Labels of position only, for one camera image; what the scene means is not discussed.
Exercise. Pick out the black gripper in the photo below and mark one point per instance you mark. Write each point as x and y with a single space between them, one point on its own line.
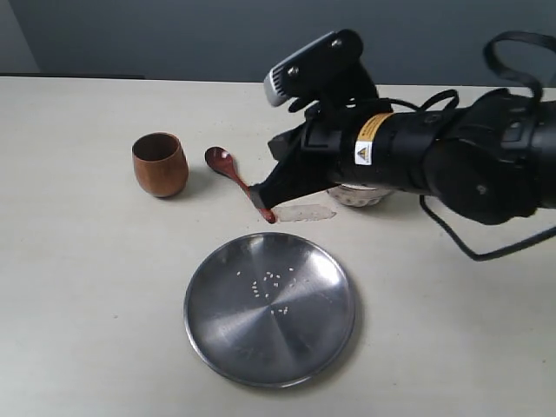
332 147

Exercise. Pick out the round steel plate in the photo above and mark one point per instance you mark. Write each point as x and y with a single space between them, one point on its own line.
269 309

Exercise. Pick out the steel bowl of rice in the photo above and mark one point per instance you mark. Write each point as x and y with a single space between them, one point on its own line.
356 196

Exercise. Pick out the brown wooden cup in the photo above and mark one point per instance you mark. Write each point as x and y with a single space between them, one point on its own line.
159 163

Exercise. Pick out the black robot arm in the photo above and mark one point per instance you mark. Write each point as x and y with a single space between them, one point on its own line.
489 162

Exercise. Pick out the dark red wooden spoon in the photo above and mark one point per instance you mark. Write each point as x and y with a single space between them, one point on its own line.
223 163

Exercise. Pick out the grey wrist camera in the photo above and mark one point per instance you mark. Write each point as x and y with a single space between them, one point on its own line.
313 67

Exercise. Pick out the clear tape strip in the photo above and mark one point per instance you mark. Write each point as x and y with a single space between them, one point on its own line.
303 213

